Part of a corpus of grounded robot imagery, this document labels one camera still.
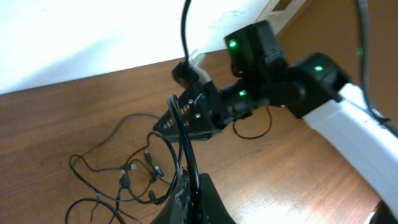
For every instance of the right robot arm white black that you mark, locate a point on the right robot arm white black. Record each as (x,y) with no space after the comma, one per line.
(315,89)

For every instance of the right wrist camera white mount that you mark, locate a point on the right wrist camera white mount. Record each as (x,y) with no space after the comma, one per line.
(186,75)

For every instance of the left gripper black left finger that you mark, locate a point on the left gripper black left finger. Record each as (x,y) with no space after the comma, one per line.
(178,209)

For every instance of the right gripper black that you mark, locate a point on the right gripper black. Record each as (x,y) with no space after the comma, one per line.
(203,114)

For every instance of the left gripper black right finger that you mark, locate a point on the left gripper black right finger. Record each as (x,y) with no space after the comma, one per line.
(214,210)

